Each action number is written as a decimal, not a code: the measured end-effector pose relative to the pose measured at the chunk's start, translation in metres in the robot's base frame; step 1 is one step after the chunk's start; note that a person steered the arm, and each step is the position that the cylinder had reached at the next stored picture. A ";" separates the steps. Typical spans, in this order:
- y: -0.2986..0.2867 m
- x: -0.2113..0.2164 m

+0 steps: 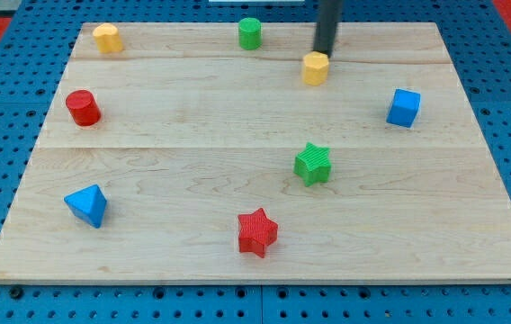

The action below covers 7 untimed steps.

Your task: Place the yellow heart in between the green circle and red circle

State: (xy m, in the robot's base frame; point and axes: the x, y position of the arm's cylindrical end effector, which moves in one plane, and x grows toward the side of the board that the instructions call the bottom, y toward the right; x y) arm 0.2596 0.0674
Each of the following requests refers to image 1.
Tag light wooden board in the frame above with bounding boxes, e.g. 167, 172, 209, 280
0, 22, 511, 285

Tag green cylinder block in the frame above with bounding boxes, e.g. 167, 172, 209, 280
238, 17, 262, 50

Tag blue triangle block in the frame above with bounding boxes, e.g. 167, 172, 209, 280
64, 184, 107, 229

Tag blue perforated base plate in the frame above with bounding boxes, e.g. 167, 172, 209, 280
0, 1, 511, 323

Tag blue cube block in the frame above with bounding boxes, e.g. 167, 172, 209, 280
386, 89, 421, 128

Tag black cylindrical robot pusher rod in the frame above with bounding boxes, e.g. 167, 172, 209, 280
312, 0, 344, 58

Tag yellow hexagon block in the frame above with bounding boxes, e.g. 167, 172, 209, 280
301, 51, 329, 86

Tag yellow heart block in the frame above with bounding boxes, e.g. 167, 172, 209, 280
92, 22, 123, 53

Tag green star block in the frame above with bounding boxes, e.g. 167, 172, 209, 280
293, 142, 331, 186

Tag red star block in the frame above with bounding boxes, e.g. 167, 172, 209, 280
238, 208, 279, 258

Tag red cylinder block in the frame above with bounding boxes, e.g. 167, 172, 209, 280
65, 89, 102, 127

